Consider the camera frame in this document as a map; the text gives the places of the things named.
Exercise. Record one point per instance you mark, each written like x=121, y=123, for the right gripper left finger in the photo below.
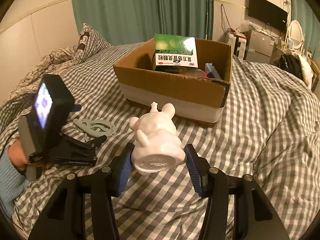
x=63, y=217

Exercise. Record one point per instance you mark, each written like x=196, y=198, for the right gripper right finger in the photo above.
x=254, y=215

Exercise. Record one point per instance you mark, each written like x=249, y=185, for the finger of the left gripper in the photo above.
x=76, y=108
x=70, y=151

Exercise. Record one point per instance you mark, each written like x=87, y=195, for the white plaster pig figurine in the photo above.
x=157, y=148

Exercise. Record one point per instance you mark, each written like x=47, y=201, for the green white medicine box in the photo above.
x=173, y=52

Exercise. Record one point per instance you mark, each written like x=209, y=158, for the clear blue packaged card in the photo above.
x=211, y=72

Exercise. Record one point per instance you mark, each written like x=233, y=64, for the light blue sleeve forearm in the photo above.
x=12, y=184

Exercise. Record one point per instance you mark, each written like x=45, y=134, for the person's left hand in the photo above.
x=17, y=156

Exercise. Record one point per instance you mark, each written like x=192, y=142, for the grey flat plastic ornament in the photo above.
x=94, y=128

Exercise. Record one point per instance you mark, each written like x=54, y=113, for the patterned pillow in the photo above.
x=56, y=62

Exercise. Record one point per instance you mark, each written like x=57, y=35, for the grey checkered duvet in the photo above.
x=269, y=128

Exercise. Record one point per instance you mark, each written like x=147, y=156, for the green curtain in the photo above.
x=302, y=12
x=131, y=21

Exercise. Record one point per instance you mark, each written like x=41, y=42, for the brown cardboard box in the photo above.
x=198, y=99

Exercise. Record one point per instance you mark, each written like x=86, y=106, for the black white plush toy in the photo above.
x=297, y=65

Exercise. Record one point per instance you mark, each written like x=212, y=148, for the white cabinet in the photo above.
x=253, y=46

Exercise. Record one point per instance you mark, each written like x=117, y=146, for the white oval mirror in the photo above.
x=295, y=35

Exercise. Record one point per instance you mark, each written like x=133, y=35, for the black wall television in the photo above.
x=268, y=13

